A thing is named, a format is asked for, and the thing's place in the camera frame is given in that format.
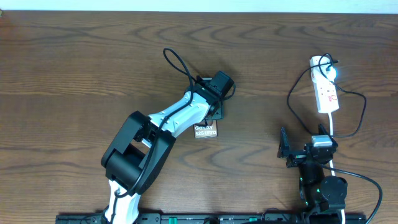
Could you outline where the black charging cable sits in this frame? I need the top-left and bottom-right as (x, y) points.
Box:
(286, 53), (368, 139)

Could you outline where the white power strip cord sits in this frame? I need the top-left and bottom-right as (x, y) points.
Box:
(328, 112), (346, 224)

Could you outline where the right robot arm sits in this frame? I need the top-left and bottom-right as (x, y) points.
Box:
(277, 124), (348, 223)

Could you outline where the Galaxy S25 Ultra smartphone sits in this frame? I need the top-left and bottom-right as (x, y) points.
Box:
(193, 120), (218, 139)

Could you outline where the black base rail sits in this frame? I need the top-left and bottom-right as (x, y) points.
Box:
(55, 212), (368, 224)

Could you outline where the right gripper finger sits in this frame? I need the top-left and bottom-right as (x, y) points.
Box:
(318, 124), (331, 137)
(277, 127), (290, 158)

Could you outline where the white USB charger plug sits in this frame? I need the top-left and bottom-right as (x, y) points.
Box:
(311, 65), (337, 83)

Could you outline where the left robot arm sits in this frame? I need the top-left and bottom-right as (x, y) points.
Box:
(101, 71), (236, 223)

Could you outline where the white power strip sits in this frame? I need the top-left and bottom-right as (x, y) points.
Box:
(310, 55), (339, 114)

